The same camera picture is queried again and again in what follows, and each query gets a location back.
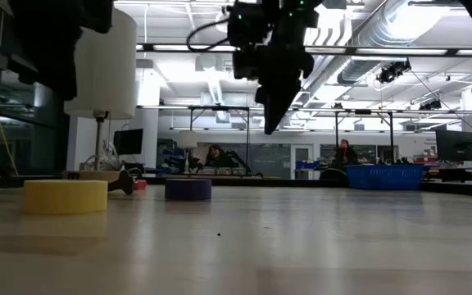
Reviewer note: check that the black ceiling spotlight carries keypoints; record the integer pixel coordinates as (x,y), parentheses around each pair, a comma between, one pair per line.
(430,105)

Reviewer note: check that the purple tape roll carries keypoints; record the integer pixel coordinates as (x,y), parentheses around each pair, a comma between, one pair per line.
(188,189)

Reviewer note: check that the blue plastic bin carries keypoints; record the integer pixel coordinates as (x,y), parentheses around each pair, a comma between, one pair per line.
(385,177)

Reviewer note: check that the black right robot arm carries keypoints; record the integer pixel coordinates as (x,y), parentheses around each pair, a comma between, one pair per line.
(260,20)

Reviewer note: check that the blue crate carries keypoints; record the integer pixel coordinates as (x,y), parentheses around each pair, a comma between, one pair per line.
(307,164)

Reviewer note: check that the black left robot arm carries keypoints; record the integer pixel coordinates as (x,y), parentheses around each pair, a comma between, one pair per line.
(55,41)

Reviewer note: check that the black overhead light bar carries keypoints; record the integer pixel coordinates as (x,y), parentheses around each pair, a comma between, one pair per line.
(148,47)

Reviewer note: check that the black stapler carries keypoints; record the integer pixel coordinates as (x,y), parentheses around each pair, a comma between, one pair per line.
(123,182)

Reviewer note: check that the black monitor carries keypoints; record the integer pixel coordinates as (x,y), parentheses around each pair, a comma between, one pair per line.
(128,141)
(456,145)

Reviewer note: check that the white lamp wooden base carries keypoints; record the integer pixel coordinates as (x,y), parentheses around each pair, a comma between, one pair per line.
(105,61)

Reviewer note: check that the black aluminium table frame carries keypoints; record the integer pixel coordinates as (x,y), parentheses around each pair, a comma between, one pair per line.
(260,180)

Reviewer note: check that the person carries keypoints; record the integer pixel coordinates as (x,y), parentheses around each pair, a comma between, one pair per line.
(352,157)
(215,155)

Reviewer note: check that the red staple remover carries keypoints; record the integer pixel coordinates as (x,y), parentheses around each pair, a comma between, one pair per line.
(141,184)

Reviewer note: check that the black chair back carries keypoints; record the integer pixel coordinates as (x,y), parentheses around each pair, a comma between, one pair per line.
(333,175)

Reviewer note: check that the black metal frame stand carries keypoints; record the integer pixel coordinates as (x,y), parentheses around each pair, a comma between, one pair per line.
(363,111)
(219,107)

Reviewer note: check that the small black robot arm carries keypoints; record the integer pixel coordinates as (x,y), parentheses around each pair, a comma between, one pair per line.
(240,160)

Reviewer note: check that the blue storage rack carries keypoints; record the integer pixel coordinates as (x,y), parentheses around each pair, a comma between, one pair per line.
(172,155)

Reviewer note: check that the yellow tape roll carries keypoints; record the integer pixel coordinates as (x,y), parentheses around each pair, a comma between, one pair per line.
(66,196)

